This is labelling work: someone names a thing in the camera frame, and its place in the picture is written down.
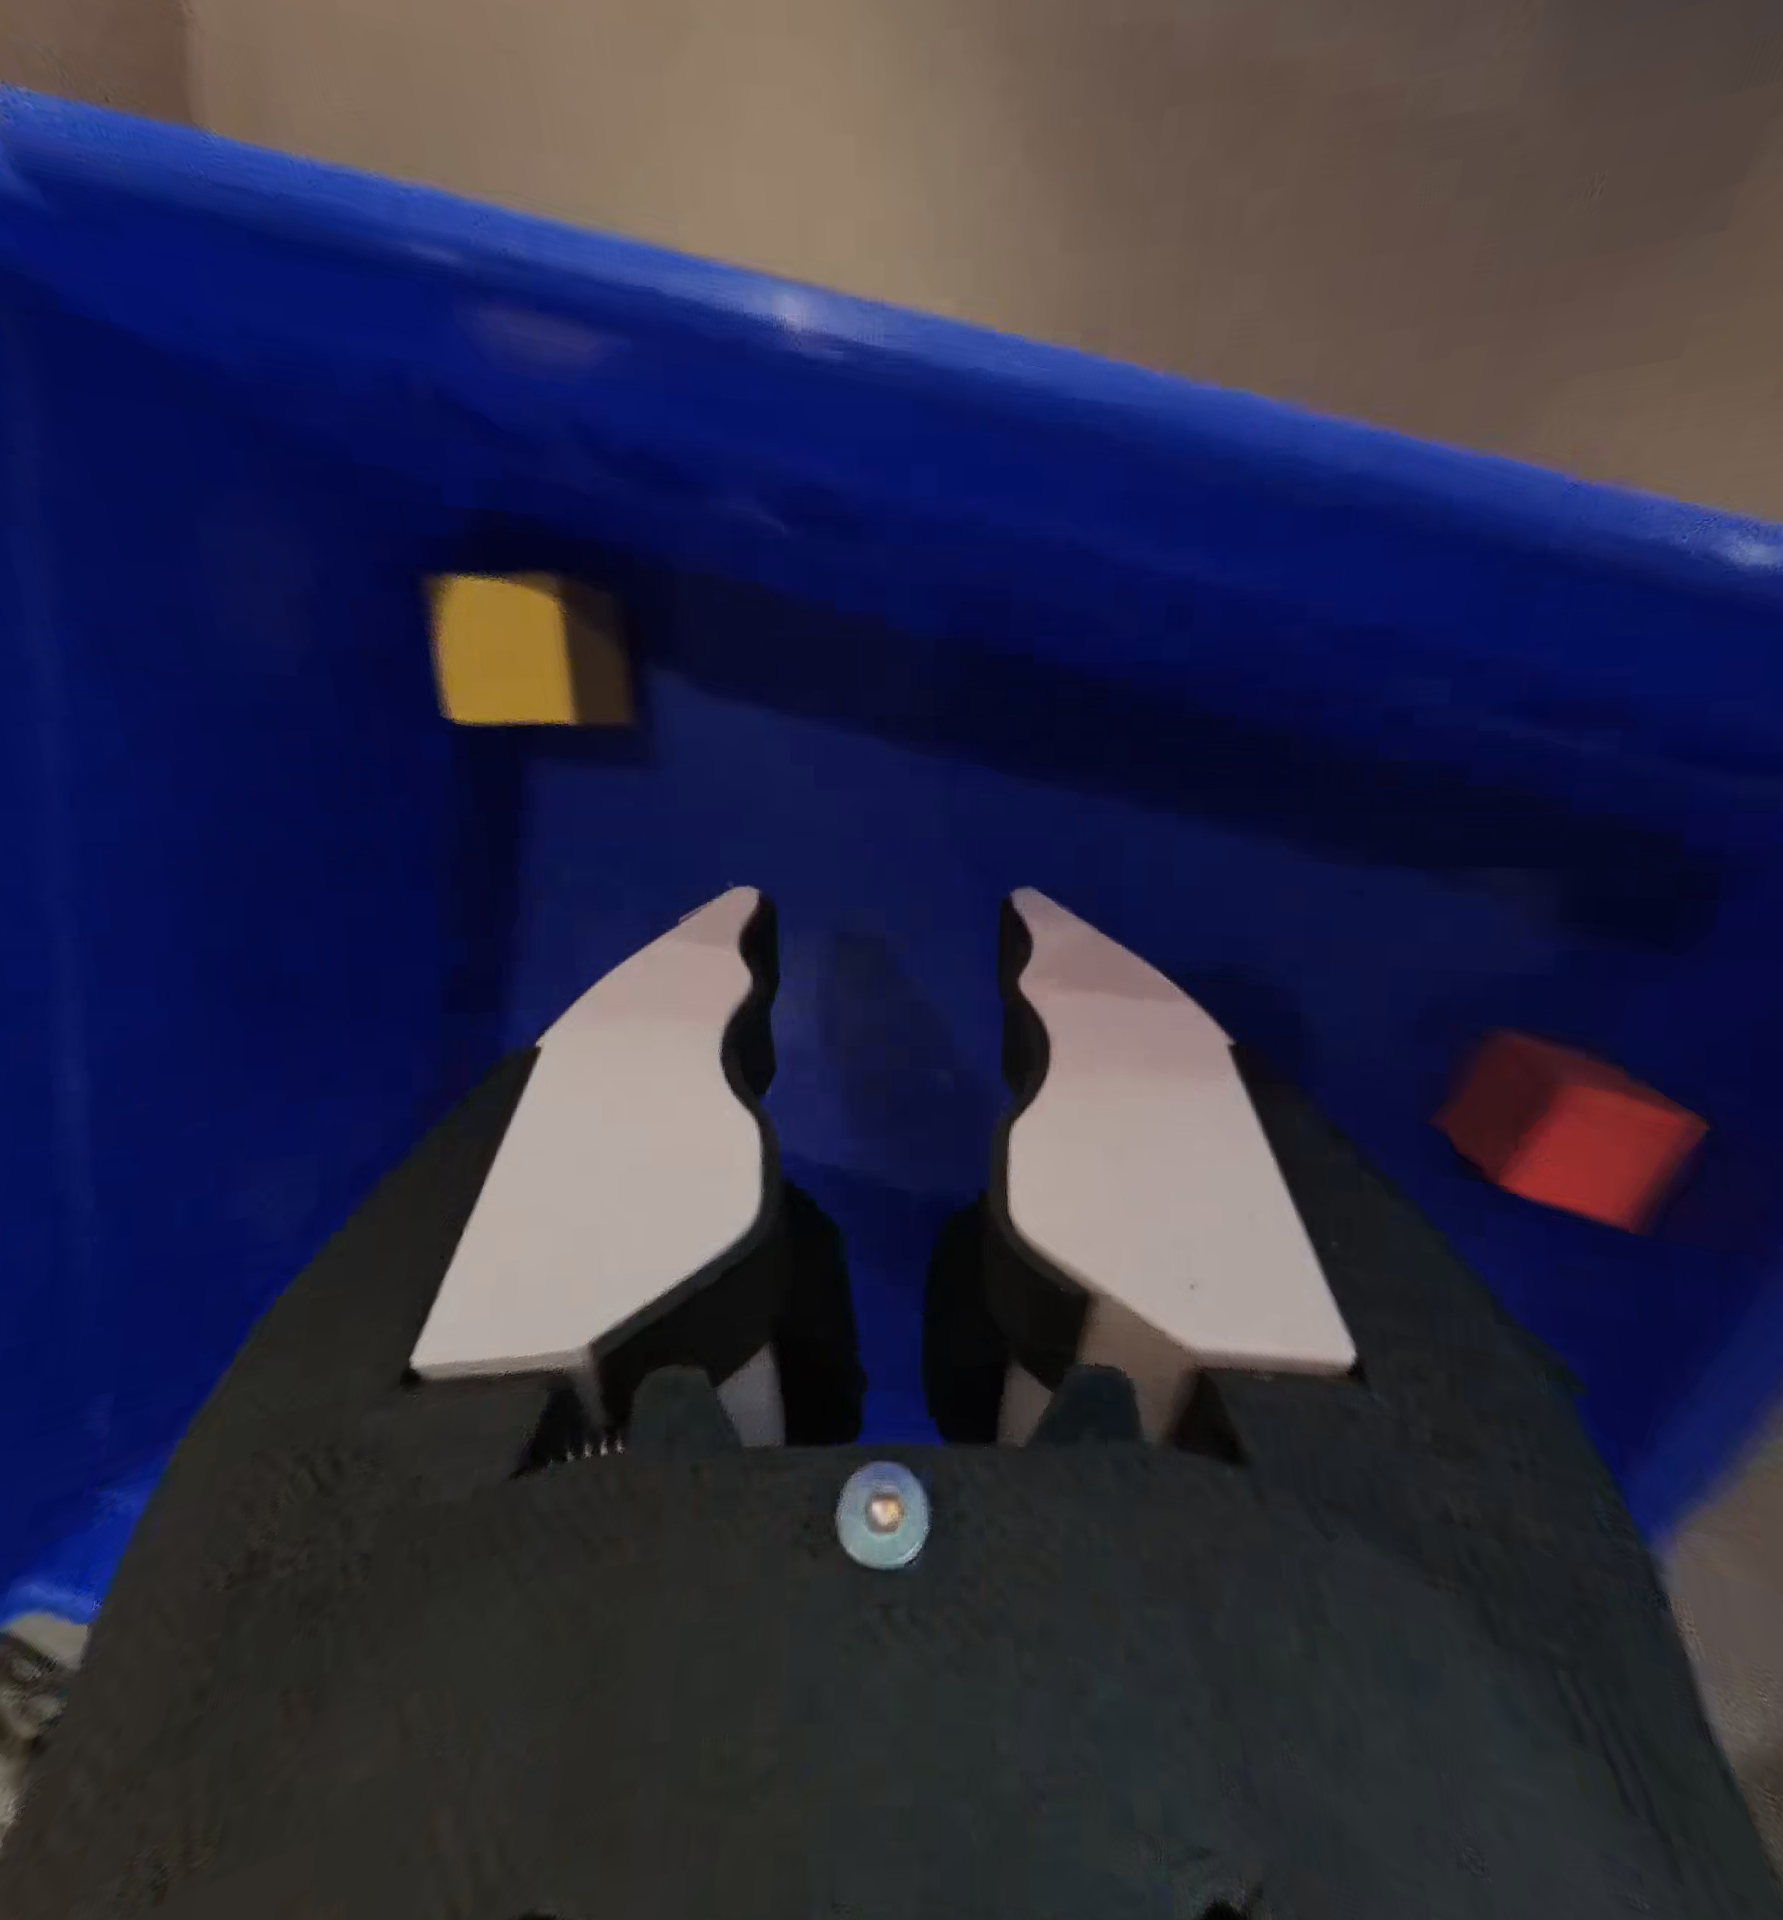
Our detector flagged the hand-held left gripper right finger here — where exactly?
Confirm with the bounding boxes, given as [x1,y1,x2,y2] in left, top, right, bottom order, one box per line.
[925,884,1358,1449]

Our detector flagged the yellow wooden cube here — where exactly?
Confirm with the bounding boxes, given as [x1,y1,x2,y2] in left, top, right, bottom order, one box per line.
[425,572,639,728]

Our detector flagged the red wooden cube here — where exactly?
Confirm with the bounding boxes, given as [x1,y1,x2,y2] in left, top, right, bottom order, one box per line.
[1437,1030,1714,1234]

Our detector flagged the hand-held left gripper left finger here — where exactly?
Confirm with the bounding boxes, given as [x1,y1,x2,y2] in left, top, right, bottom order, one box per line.
[409,884,864,1449]

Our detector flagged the blue plastic bin with cubes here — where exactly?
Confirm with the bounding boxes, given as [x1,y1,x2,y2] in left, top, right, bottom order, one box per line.
[0,81,1783,1658]

